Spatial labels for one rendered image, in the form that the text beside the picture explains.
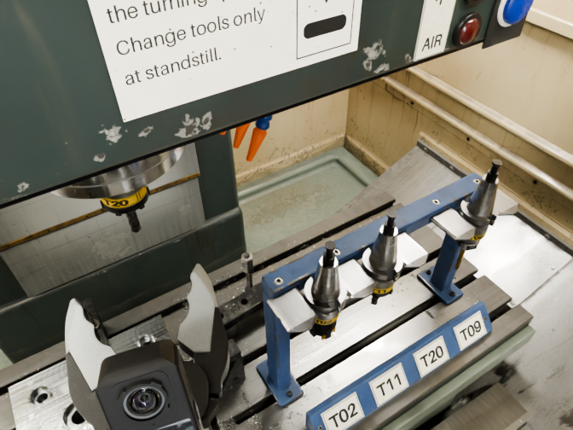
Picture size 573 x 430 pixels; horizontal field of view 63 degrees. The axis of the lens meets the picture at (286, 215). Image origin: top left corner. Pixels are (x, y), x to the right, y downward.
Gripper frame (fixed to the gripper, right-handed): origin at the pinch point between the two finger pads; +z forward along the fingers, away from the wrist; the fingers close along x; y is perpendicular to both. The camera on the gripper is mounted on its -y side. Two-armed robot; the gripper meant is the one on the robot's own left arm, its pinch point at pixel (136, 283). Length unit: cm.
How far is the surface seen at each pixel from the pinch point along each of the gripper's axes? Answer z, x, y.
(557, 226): 26, 100, 58
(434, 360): 4, 47, 55
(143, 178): 8.5, 2.7, -3.9
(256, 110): -2.4, 10.6, -16.5
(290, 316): 7.3, 17.1, 26.3
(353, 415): 0, 27, 55
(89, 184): 8.1, -1.8, -5.0
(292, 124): 109, 57, 71
